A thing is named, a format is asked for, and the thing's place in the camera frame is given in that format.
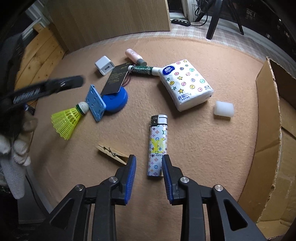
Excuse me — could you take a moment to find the pine plank headboard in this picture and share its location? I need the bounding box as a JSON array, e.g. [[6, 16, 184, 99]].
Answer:
[[15, 23, 67, 90]]

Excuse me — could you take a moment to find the black tripod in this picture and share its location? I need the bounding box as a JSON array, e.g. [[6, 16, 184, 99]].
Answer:
[[195, 0, 245, 40]]

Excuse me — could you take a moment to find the green white glue stick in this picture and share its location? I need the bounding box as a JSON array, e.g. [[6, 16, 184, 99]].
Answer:
[[128, 65, 162, 76]]

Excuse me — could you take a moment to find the pink lip balm tube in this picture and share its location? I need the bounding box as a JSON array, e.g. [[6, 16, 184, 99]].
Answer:
[[125, 49, 147, 66]]

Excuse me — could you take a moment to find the cardboard box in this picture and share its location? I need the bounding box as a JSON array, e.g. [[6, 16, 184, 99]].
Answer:
[[238, 58, 295, 240]]

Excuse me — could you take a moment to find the black card booklet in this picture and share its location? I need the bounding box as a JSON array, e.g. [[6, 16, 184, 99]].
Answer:
[[100, 62, 131, 96]]

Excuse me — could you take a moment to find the patterned tissue pack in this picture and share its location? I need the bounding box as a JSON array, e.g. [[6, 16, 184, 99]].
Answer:
[[159, 59, 214, 112]]

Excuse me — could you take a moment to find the black inline cable switch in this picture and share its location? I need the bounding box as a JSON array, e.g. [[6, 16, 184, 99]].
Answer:
[[171, 19, 191, 27]]

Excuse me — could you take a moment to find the wooden clothespin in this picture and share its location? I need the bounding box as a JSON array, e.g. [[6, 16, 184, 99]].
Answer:
[[96, 142, 129, 165]]

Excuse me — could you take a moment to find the blue round tape measure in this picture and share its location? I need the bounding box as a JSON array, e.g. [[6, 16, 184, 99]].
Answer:
[[102, 87, 128, 113]]

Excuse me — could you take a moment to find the white USB charger cube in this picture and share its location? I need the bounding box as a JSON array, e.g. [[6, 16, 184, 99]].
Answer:
[[95, 56, 115, 76]]

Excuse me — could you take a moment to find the white eraser block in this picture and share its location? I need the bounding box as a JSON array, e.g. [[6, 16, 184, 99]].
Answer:
[[214, 100, 234, 118]]

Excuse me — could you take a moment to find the light wood board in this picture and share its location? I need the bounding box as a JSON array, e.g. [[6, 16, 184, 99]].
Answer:
[[46, 0, 171, 52]]

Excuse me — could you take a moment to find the white gloved left hand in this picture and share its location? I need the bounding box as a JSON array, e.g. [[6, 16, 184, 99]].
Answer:
[[1, 111, 38, 199]]

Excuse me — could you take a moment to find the yellow plastic shuttlecock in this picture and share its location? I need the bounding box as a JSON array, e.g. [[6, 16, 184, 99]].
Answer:
[[51, 101, 89, 140]]

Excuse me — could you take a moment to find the patterned white lighter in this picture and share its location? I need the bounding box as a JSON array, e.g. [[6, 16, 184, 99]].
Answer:
[[147, 114, 168, 177]]

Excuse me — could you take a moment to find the blue plastic phone stand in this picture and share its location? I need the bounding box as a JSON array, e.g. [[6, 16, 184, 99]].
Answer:
[[86, 85, 106, 122]]

